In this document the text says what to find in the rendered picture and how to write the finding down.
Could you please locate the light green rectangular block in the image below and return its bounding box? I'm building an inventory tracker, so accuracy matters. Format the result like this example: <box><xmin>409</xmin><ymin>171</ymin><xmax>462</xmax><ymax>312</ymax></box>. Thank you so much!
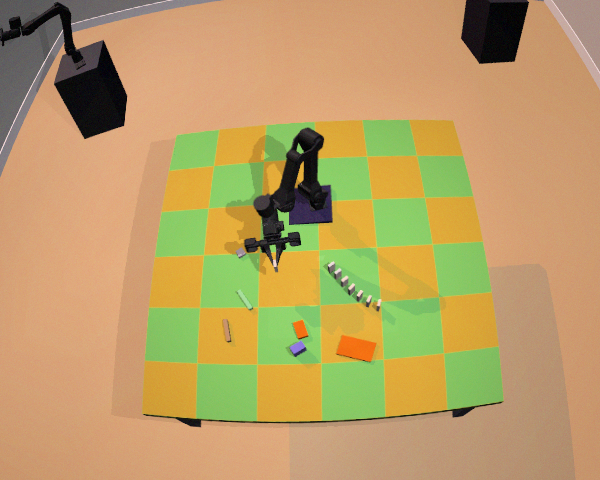
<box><xmin>237</xmin><ymin>289</ymin><xmax>253</xmax><ymax>311</ymax></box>

